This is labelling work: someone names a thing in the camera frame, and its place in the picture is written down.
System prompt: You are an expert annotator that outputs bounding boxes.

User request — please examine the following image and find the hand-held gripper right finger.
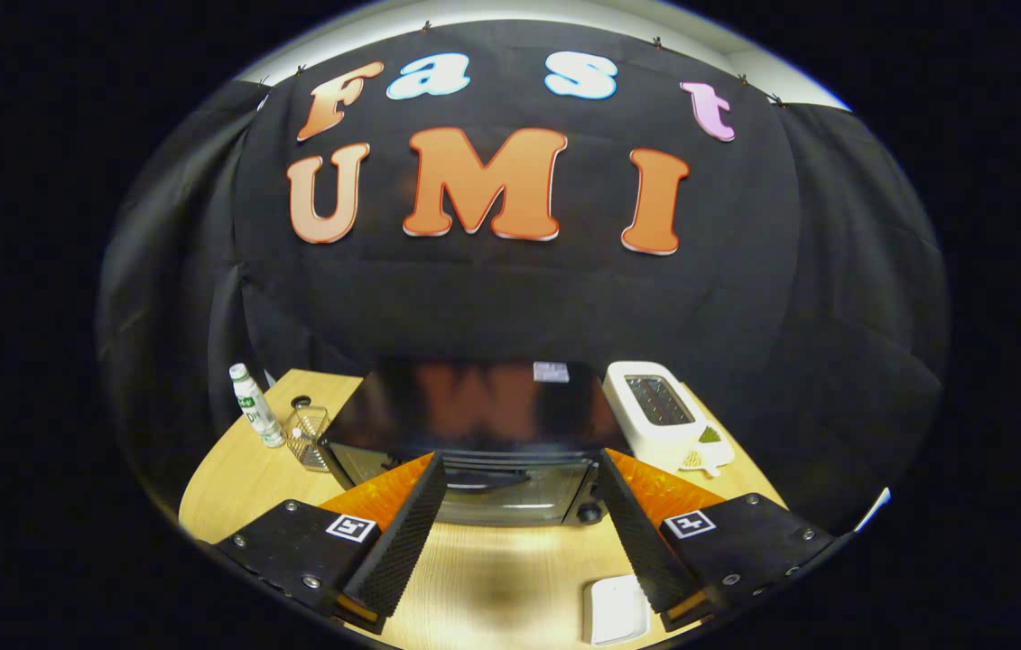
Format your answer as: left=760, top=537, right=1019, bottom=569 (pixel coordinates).
left=599, top=450, right=836, bottom=633

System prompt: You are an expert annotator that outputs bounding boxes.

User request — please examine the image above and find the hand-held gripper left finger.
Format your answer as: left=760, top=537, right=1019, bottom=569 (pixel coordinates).
left=214, top=453, right=448, bottom=635

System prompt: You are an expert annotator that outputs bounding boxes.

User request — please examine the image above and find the black toaster oven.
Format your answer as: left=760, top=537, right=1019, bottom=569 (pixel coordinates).
left=320, top=359, right=630, bottom=529

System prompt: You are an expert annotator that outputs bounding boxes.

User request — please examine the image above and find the white pop-up toaster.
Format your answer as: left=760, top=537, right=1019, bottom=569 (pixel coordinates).
left=602, top=361, right=711, bottom=463

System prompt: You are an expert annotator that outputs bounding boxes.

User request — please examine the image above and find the white rectangular tray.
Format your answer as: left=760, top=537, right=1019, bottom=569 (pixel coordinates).
left=582, top=575, right=652, bottom=646

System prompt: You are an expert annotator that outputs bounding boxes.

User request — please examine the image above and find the white divided bean dish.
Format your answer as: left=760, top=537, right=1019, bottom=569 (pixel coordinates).
left=678, top=424, right=735, bottom=478

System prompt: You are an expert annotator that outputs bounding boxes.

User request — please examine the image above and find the clear glass jar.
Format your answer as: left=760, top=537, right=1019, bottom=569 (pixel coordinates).
left=283, top=404, right=333, bottom=473

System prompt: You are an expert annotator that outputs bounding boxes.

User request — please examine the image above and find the white bottle with green label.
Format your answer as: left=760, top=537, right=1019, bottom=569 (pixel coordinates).
left=228, top=363, right=287, bottom=450

